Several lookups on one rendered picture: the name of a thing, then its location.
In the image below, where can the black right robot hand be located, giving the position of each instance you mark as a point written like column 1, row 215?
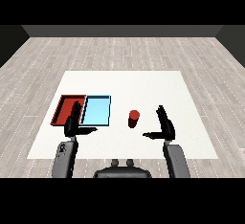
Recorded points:
column 166, row 127

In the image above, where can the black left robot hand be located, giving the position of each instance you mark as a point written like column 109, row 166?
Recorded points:
column 72, row 126

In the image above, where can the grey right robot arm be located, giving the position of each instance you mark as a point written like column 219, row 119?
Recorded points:
column 176, row 161

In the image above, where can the red open box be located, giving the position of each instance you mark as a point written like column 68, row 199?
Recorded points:
column 65, row 109

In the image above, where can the light blue open box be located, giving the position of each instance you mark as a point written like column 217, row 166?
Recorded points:
column 96, row 110

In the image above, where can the red can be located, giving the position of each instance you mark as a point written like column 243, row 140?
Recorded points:
column 133, row 119

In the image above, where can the dark grey robot body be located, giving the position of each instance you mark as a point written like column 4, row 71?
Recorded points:
column 122, row 171

